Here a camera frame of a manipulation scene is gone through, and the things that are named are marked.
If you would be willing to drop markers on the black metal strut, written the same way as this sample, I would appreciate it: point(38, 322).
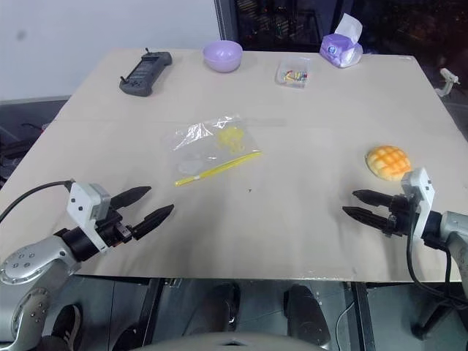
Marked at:
point(435, 316)

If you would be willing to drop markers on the dark glass window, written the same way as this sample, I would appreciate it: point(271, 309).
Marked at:
point(292, 22)

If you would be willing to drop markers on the purple plastic bowl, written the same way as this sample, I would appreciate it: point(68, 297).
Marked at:
point(222, 56)

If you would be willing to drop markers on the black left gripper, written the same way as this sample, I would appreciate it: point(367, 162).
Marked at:
point(113, 230)

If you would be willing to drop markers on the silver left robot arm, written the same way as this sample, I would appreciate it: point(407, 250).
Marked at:
point(25, 263)

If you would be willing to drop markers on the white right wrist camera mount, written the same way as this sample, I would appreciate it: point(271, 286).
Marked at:
point(420, 183)

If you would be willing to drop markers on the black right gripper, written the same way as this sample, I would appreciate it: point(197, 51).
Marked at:
point(400, 215)

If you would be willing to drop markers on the clear yellow-zip plastic bag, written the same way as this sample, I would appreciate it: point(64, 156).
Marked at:
point(208, 146)

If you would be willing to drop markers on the black white-striped sneaker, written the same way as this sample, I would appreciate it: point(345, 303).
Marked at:
point(67, 327)

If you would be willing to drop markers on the golden melon pan bread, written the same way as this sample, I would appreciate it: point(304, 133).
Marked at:
point(389, 161)

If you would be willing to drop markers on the black table leg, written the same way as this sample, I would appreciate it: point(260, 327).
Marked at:
point(151, 314)
point(360, 314)

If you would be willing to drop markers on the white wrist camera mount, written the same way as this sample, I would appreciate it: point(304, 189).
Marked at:
point(420, 183)
point(82, 204)

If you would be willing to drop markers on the dark rounded shape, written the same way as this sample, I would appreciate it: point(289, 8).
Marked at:
point(303, 314)

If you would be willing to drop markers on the purple tissue pack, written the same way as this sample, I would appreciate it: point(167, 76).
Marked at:
point(338, 47)

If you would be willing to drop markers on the clear box of coloured pins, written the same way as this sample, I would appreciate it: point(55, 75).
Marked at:
point(292, 73)

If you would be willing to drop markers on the white glue gun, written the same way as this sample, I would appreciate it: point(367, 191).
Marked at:
point(448, 78)

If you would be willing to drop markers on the black handheld remote controller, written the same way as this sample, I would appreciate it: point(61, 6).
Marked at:
point(144, 71)

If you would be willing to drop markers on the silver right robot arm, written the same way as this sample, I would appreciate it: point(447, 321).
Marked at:
point(455, 226)

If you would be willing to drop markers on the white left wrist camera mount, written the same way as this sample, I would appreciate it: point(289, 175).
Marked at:
point(82, 204)

